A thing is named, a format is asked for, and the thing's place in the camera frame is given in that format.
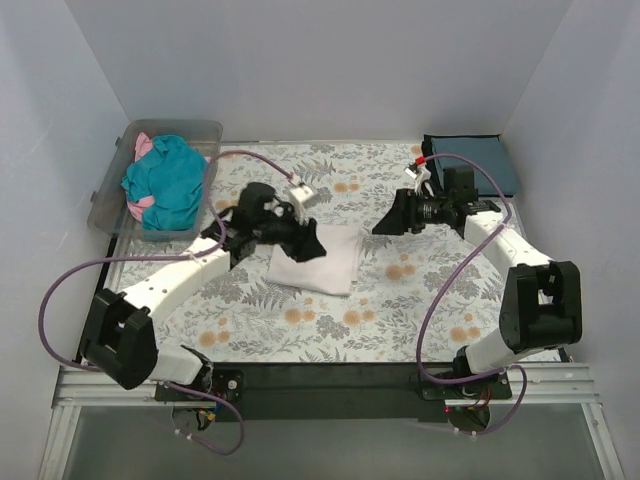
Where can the pink t shirt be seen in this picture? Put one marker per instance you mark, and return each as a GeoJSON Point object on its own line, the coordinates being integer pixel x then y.
{"type": "Point", "coordinates": [143, 145]}

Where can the white t shirt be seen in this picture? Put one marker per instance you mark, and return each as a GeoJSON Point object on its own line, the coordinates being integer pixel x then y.
{"type": "Point", "coordinates": [332, 274]}

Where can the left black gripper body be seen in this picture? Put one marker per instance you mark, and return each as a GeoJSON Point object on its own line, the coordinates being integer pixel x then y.
{"type": "Point", "coordinates": [295, 236]}

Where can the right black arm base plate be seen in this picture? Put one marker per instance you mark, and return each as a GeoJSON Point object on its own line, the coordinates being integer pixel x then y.
{"type": "Point", "coordinates": [478, 392]}

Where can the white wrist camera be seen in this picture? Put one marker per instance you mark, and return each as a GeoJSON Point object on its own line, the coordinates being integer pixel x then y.
{"type": "Point", "coordinates": [298, 197]}
{"type": "Point", "coordinates": [421, 176]}

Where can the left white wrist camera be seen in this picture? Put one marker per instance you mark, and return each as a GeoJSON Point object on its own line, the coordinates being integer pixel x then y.
{"type": "Point", "coordinates": [298, 197]}

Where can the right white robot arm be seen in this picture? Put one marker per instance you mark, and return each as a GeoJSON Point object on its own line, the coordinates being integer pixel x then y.
{"type": "Point", "coordinates": [541, 306]}

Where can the folded dark blue t shirt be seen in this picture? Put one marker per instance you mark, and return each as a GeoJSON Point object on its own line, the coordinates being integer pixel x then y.
{"type": "Point", "coordinates": [485, 151]}

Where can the floral table mat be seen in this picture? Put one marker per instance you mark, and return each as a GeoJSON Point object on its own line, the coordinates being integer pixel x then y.
{"type": "Point", "coordinates": [415, 295]}

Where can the clear plastic bin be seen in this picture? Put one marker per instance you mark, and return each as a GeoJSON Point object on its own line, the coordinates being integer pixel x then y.
{"type": "Point", "coordinates": [109, 212]}

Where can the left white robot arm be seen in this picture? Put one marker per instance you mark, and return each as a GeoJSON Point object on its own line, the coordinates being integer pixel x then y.
{"type": "Point", "coordinates": [119, 336]}

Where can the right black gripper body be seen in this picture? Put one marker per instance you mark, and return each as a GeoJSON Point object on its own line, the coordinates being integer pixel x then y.
{"type": "Point", "coordinates": [403, 212]}

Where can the aluminium frame rail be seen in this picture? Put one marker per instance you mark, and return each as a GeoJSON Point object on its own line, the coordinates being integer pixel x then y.
{"type": "Point", "coordinates": [332, 421]}

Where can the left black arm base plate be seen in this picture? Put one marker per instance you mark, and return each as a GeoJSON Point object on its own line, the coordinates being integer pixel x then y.
{"type": "Point", "coordinates": [223, 383]}

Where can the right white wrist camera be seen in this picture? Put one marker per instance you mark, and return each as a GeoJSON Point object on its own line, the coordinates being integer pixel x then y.
{"type": "Point", "coordinates": [421, 176]}

